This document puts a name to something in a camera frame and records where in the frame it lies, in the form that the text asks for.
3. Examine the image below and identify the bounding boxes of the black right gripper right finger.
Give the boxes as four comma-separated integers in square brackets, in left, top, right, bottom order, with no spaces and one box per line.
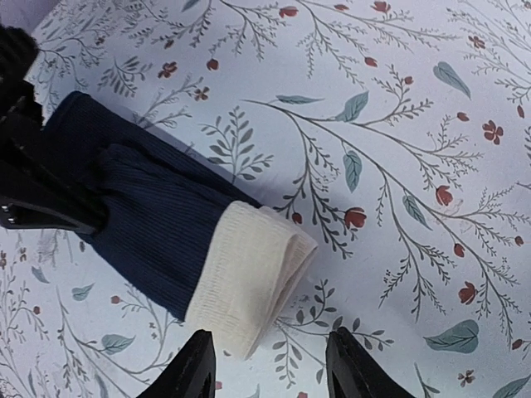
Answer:
[325,327,413,398]

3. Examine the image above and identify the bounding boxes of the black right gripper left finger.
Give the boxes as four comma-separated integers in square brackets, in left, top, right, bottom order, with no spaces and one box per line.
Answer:
[140,329,216,398]

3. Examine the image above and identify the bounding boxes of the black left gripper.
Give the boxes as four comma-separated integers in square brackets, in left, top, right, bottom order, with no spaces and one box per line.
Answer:
[1,25,106,233]

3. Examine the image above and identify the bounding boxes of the navy blue underwear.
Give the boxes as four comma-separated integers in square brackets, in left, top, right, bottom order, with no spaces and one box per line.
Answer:
[43,91,318,359]

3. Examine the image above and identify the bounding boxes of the floral patterned table mat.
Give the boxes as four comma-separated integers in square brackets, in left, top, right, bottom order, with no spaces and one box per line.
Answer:
[1,1,530,397]

